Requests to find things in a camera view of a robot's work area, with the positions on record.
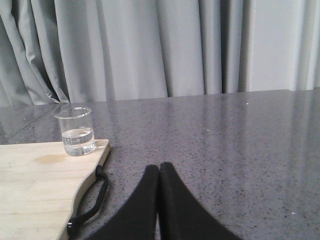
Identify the grey curtain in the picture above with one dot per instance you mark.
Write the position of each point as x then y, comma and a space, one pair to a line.
79, 51

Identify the light wooden cutting board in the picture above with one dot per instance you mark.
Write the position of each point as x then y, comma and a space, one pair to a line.
41, 187

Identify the clear glass measuring beaker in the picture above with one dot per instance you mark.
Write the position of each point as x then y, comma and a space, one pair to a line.
77, 131

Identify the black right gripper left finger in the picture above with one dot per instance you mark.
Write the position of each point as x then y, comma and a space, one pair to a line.
136, 219

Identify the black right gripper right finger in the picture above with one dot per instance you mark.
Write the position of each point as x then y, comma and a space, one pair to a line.
181, 216

